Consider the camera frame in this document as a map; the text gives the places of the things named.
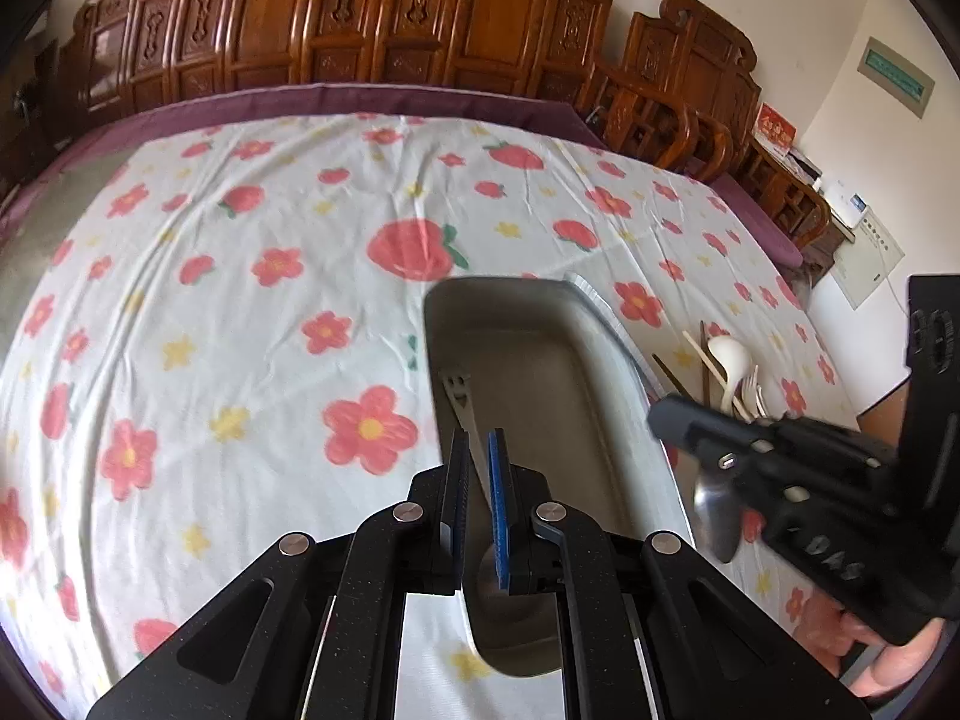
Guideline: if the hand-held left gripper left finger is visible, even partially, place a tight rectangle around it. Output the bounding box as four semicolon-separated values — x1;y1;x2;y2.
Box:
86;426;472;720

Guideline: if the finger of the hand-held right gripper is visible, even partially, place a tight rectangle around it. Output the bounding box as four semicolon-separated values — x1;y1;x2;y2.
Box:
739;465;817;542
649;396;782;467

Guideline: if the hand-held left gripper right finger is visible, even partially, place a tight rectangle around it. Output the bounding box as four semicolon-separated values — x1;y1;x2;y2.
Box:
487;427;875;720

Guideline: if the light wooden chopstick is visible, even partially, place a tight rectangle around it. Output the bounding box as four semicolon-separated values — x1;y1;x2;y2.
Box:
682;328;752;422

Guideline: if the metal spoon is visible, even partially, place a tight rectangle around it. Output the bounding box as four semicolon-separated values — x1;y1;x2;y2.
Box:
693;457;745;565

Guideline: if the slotted metal spatula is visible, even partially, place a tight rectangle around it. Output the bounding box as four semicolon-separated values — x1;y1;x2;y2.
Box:
437;366;485;470

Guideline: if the grey metal tray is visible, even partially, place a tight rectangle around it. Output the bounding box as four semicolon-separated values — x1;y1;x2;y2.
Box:
422;275;722;680

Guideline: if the person's right hand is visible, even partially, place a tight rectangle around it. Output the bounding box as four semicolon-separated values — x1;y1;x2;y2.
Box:
821;592;952;700

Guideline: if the wooden side cabinet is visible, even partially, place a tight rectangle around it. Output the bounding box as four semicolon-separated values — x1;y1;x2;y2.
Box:
739;131;835;250

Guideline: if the floral white sheet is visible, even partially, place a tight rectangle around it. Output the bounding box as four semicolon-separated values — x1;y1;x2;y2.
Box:
0;111;863;720

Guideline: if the wooden armchair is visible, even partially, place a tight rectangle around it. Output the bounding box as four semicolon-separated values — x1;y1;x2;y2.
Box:
591;64;737;182

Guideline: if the red box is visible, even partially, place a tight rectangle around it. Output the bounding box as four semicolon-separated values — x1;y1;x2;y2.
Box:
753;100;800;149

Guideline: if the purple mat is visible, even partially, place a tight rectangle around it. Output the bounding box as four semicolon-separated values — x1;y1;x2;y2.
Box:
0;81;805;271

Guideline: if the carved wooden bench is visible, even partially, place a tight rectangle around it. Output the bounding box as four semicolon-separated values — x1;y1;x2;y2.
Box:
54;0;760;145

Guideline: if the green wall sign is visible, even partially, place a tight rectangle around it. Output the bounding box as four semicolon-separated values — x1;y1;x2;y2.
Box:
855;35;938;120

